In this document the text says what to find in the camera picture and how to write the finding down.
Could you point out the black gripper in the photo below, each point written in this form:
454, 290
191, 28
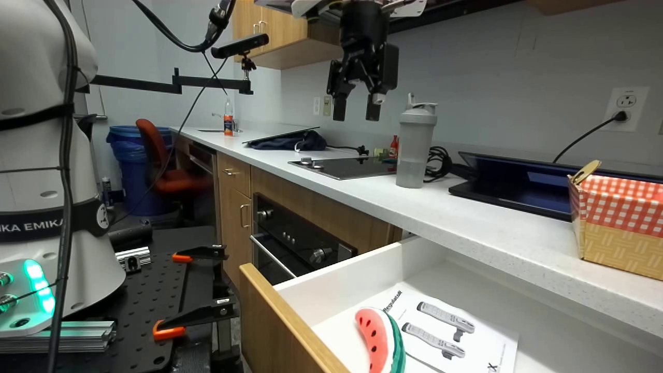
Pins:
365, 43

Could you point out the watermelon slice plush toy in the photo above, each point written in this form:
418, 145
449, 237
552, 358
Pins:
375, 341

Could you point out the white open drawer wooden front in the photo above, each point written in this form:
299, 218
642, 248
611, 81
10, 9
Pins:
302, 323

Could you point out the steel counter sink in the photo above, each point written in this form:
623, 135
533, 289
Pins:
344, 166

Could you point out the grey shaker bottle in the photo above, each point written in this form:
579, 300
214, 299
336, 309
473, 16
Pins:
414, 147

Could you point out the black bag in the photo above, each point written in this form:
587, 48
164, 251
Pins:
286, 138

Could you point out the small red bottle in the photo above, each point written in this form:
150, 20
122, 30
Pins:
227, 123

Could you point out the black built-in oven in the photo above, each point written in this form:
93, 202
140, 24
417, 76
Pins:
297, 239

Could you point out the wooden base cabinet door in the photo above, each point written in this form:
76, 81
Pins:
232, 214

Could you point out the red office chair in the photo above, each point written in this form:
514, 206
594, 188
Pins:
166, 176

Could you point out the blue trash bin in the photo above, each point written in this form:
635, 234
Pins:
131, 166

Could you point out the wicker basket red checkered cloth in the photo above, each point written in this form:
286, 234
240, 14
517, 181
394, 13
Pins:
618, 224

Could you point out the small wall switch plate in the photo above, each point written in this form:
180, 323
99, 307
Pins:
323, 104

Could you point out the wooden wall cabinet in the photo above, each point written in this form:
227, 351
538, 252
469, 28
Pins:
276, 32

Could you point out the black camera on mount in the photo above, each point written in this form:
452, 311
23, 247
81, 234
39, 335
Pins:
238, 45

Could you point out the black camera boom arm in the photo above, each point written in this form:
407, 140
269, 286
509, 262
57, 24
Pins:
172, 81

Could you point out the white wall power outlet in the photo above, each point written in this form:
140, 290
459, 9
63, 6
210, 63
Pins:
626, 107

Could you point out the silver metal bracket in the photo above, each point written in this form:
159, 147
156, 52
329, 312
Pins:
134, 259

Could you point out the aluminium extrusion rail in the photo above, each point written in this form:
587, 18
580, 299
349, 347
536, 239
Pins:
63, 335

